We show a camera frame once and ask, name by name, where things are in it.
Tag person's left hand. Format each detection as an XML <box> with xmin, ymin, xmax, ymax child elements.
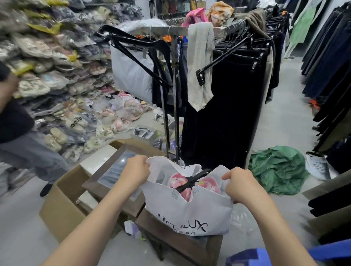
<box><xmin>118</xmin><ymin>155</ymin><xmax>151</xmax><ymax>189</ymax></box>

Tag person's right hand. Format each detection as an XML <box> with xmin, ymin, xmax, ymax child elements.
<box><xmin>222</xmin><ymin>167</ymin><xmax>267</xmax><ymax>209</ymax></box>

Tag white printed shopping bag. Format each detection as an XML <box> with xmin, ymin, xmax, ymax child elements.
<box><xmin>139</xmin><ymin>156</ymin><xmax>234</xmax><ymax>237</ymax></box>

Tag person's right forearm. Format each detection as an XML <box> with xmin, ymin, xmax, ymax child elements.
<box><xmin>245</xmin><ymin>192</ymin><xmax>318</xmax><ymax>266</ymax></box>

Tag person's left forearm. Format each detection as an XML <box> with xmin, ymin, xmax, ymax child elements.
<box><xmin>41</xmin><ymin>179</ymin><xmax>141</xmax><ymax>266</ymax></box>

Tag small white box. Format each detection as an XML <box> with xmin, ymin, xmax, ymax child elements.
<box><xmin>131</xmin><ymin>125</ymin><xmax>158</xmax><ymax>144</ymax></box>

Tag black plastic hanger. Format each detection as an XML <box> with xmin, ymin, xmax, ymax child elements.
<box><xmin>174</xmin><ymin>168</ymin><xmax>212</xmax><ymax>194</ymax></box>

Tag pink slippers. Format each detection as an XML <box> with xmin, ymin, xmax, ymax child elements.
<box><xmin>167</xmin><ymin>173</ymin><xmax>221</xmax><ymax>202</ymax></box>

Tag brown framed picture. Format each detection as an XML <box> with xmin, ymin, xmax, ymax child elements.
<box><xmin>82</xmin><ymin>144</ymin><xmax>154</xmax><ymax>218</ymax></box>

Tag white flat board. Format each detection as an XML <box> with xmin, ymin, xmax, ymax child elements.
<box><xmin>80</xmin><ymin>144</ymin><xmax>118</xmax><ymax>177</ymax></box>

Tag green crumpled fabric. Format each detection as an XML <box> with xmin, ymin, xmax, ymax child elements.
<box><xmin>248</xmin><ymin>145</ymin><xmax>310</xmax><ymax>196</ymax></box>

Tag row of black hanging trousers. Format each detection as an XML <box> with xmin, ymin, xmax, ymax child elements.
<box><xmin>180</xmin><ymin>11</ymin><xmax>288</xmax><ymax>170</ymax></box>

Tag brown wooden stool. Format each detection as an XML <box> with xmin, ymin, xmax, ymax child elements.
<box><xmin>135</xmin><ymin>209</ymin><xmax>224</xmax><ymax>266</ymax></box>

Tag metal clothes rack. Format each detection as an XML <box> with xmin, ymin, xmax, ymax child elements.
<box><xmin>129</xmin><ymin>16</ymin><xmax>247</xmax><ymax>165</ymax></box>

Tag brown cardboard box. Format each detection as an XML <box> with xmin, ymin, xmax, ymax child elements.
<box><xmin>39</xmin><ymin>139</ymin><xmax>165</xmax><ymax>243</ymax></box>

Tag white printed plastic bag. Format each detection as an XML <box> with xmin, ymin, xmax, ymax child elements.
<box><xmin>305</xmin><ymin>151</ymin><xmax>339</xmax><ymax>181</ymax></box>

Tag blue plastic stool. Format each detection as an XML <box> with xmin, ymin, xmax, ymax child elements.
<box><xmin>225</xmin><ymin>238</ymin><xmax>351</xmax><ymax>266</ymax></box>

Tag grey cloth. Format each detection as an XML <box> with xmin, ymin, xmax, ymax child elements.
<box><xmin>186</xmin><ymin>22</ymin><xmax>216</xmax><ymax>112</ymax></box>

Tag black clip hanger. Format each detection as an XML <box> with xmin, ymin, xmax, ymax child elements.
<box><xmin>195</xmin><ymin>35</ymin><xmax>254</xmax><ymax>86</ymax></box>

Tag pile of bagged slippers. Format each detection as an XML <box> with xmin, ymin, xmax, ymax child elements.
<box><xmin>0</xmin><ymin>0</ymin><xmax>154</xmax><ymax>163</ymax></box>

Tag row of dark hanging clothes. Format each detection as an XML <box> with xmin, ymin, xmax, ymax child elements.
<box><xmin>300</xmin><ymin>1</ymin><xmax>351</xmax><ymax>176</ymax></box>

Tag pink garment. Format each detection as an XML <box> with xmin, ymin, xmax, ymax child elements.
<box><xmin>181</xmin><ymin>7</ymin><xmax>209</xmax><ymax>28</ymax></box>

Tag orange white patterned garment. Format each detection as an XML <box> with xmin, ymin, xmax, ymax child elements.
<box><xmin>206</xmin><ymin>1</ymin><xmax>234</xmax><ymax>27</ymax></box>

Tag green hanging garment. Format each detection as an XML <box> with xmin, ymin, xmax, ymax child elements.
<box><xmin>284</xmin><ymin>0</ymin><xmax>325</xmax><ymax>59</ymax></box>

